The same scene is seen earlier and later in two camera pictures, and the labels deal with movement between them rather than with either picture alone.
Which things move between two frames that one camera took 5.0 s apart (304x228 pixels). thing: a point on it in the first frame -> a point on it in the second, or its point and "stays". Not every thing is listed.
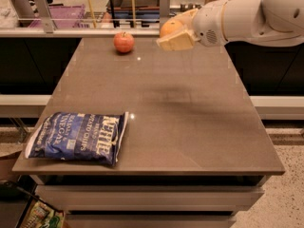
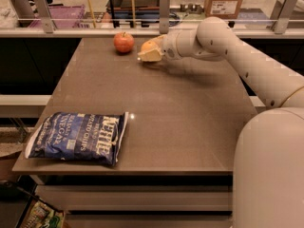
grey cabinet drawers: (151, 200) stays
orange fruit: (170, 27) -> (148, 46)
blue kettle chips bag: (80, 137) stays
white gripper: (207, 26) -> (170, 47)
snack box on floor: (39, 214) stays
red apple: (123, 42) stays
